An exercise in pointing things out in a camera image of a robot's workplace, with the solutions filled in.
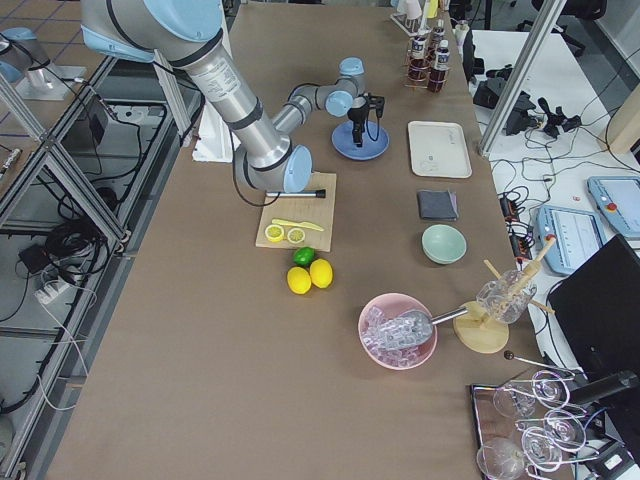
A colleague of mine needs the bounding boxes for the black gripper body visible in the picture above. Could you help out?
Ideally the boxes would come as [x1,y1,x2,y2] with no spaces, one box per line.
[347,97,369,131]

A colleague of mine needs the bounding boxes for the blue round plate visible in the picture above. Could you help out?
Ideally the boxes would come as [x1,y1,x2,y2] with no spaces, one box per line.
[331,120,389,161]

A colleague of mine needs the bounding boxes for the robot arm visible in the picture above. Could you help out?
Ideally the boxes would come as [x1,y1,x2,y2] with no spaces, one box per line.
[81,0,365,193]

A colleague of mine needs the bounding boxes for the back right tea bottle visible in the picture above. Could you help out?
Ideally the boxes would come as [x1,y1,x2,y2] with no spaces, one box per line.
[407,29,429,85]

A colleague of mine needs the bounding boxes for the tea bottle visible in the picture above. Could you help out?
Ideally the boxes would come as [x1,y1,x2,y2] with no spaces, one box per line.
[431,19,445,48]
[407,29,429,85]
[427,40,450,93]

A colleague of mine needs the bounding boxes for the cream rabbit tray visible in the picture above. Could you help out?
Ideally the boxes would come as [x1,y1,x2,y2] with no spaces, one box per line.
[407,121,472,179]

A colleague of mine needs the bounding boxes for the front tea bottle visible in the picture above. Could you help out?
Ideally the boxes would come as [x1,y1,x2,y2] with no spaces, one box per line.
[427,40,450,93]

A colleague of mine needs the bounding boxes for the wooden cutting board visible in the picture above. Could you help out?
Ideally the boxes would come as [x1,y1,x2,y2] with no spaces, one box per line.
[255,172,337,252]

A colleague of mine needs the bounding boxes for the grey folded cloth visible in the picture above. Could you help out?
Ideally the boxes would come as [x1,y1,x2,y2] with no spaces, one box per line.
[417,190,459,221]

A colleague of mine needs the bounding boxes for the yellow plastic knife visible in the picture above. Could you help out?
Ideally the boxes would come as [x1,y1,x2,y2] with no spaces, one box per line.
[271,218,325,232]

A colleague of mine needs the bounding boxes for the back left tea bottle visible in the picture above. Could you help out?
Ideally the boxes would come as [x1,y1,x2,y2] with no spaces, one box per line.
[431,19,445,48]

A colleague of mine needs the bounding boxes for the upper lemon slice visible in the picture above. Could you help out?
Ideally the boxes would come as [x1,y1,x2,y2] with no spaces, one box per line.
[286,227,306,245]

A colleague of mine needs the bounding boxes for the lower lemon half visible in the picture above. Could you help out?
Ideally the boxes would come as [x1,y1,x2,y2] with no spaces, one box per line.
[264,224,286,243]

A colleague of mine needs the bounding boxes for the green lime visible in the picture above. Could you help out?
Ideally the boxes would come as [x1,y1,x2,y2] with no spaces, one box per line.
[293,246,316,267]

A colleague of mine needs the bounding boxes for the mint green bowl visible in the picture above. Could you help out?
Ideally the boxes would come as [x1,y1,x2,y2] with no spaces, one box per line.
[421,224,467,265]

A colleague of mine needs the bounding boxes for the upper whole lemon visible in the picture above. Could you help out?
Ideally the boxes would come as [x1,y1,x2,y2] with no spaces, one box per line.
[309,259,334,289]

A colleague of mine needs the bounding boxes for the whole lemon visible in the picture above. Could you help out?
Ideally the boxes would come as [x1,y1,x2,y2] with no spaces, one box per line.
[309,259,334,289]
[286,266,312,295]

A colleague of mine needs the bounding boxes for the lower whole lemon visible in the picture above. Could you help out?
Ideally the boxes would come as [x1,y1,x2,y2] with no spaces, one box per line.
[286,266,312,295]

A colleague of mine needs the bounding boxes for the pink ice bowl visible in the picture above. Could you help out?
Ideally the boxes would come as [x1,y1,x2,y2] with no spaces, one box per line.
[358,293,438,370]

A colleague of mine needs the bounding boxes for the steel ice scoop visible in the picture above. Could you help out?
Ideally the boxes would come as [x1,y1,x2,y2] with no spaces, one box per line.
[380,307,468,349]

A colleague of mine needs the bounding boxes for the glass mug on stand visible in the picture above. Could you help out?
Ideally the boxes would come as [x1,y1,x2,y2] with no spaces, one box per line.
[476,270,537,324]

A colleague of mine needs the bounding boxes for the wooden cup stand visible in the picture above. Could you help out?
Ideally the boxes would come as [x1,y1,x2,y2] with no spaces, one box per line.
[454,235,556,354]

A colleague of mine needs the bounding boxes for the blue teach pendant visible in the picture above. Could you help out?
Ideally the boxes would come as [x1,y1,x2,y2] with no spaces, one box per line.
[536,205,606,276]

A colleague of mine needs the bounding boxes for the black laptop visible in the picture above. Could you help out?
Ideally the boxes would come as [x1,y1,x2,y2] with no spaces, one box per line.
[549,235,639,379]

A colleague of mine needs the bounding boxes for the wine glass rack tray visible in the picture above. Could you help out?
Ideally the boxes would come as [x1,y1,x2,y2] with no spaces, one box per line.
[468,368,631,480]

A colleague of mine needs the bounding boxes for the copper wire bottle rack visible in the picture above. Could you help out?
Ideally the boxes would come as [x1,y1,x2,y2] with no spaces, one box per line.
[404,30,451,93]

